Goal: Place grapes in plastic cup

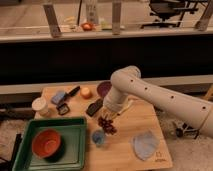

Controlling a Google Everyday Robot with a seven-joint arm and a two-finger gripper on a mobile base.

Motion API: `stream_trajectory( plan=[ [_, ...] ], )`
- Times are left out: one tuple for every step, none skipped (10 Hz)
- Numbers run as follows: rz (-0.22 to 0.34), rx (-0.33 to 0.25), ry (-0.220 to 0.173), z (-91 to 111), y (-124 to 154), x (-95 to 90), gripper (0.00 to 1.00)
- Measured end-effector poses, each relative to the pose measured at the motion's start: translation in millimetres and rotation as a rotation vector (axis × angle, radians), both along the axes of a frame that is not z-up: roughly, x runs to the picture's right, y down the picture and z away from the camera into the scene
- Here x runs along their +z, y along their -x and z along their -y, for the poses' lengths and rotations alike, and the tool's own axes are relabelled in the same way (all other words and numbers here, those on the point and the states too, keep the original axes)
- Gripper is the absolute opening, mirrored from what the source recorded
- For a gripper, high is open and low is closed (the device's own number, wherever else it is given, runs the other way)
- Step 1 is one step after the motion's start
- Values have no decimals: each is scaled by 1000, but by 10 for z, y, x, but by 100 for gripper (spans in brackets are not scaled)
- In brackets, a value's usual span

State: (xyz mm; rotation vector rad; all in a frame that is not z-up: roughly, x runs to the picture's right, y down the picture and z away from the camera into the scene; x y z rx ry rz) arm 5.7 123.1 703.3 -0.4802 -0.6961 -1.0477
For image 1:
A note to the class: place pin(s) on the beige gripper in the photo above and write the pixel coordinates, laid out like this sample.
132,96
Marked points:
108,114

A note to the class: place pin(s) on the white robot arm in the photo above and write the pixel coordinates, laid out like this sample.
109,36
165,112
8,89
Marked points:
195,112

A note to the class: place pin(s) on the blue plastic cup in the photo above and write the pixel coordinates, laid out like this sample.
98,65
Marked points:
98,137

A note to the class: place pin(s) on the white lidded cup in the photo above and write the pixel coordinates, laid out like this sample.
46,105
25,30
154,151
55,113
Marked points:
40,105

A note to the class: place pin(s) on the black rectangular block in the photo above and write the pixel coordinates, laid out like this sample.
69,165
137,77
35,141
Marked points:
94,107

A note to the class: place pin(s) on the purple plate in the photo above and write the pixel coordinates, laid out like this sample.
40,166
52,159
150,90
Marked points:
103,88

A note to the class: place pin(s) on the orange fruit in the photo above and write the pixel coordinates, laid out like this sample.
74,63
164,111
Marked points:
86,93

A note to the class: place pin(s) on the wooden table board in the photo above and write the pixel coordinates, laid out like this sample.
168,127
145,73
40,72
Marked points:
117,154

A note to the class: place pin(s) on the green plastic tray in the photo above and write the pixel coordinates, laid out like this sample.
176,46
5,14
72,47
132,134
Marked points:
69,157

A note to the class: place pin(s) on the light blue cloth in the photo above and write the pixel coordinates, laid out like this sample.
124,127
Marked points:
145,145

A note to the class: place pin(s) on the blue sponge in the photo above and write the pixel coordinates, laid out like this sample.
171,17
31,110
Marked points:
58,97

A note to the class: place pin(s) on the orange bowl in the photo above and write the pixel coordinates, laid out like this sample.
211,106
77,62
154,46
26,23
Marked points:
46,143

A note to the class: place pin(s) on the red apple on shelf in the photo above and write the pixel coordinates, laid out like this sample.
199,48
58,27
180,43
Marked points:
87,26

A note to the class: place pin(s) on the black office chair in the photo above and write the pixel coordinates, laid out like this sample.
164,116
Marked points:
171,12

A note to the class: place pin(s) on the black handled brush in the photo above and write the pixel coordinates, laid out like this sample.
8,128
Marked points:
71,93

